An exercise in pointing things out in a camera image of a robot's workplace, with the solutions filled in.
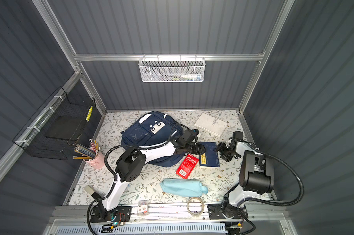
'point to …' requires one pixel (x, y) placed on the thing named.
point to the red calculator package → (187, 166)
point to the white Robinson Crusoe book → (211, 124)
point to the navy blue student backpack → (153, 129)
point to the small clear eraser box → (143, 207)
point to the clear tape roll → (203, 206)
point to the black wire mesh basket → (57, 128)
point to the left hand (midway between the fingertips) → (202, 148)
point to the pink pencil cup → (97, 162)
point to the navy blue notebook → (210, 158)
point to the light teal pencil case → (183, 187)
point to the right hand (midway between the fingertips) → (219, 153)
